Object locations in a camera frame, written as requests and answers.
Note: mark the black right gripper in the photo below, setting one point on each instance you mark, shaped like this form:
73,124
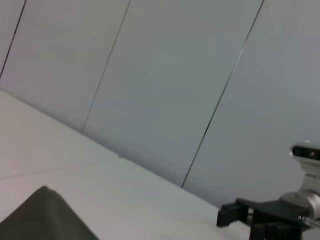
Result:
275,220

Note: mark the robot head with black camera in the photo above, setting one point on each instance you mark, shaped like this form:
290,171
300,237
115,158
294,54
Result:
306,152

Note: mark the dark green FREE t-shirt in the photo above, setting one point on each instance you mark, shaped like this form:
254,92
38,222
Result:
45,217

